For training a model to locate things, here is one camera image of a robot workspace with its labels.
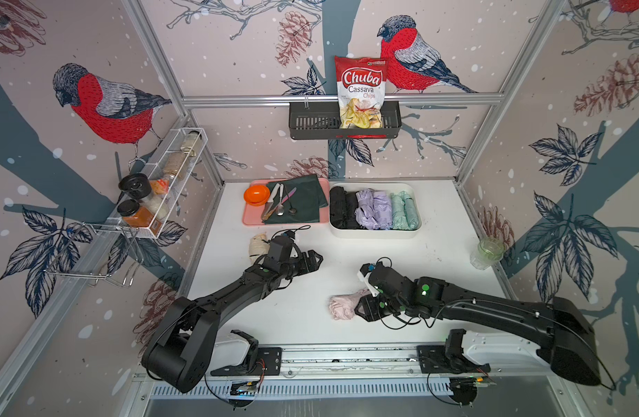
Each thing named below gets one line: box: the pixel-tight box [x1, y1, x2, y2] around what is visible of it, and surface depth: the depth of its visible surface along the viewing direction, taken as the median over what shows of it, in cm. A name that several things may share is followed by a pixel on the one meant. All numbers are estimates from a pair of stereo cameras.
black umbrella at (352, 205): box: [345, 191, 361, 229], surface depth 100 cm
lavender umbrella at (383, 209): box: [373, 190, 394, 231], surface depth 101 cm
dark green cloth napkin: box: [264, 174, 329, 225], surface depth 115 cm
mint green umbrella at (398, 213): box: [390, 192, 409, 231], surface depth 103 cm
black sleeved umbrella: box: [329, 185, 348, 229], surface depth 100 cm
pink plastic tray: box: [242, 178, 331, 226], surface depth 112 cm
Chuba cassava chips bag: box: [334, 55, 389, 130], surface depth 85 cm
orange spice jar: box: [116, 198, 162, 236], surface depth 62 cm
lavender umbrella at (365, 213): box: [354, 188, 381, 231], surface depth 97 cm
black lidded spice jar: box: [118, 172, 152, 200], surface depth 63 cm
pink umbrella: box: [329, 288, 371, 321], surface depth 81 cm
